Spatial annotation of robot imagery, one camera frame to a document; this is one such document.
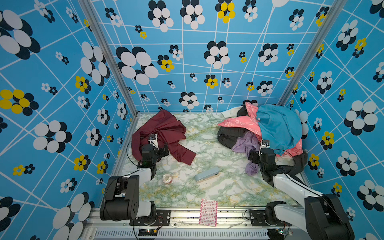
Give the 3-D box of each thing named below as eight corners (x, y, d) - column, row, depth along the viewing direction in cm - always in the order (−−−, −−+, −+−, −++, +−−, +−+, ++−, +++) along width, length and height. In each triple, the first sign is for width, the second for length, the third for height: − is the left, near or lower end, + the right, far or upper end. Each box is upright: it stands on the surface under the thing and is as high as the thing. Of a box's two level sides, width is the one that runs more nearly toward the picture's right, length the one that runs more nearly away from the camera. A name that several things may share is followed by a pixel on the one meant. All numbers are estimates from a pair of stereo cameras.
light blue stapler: (196, 184, 86) (196, 181, 83) (194, 177, 89) (194, 174, 86) (219, 174, 90) (220, 171, 86) (216, 168, 93) (217, 165, 89)
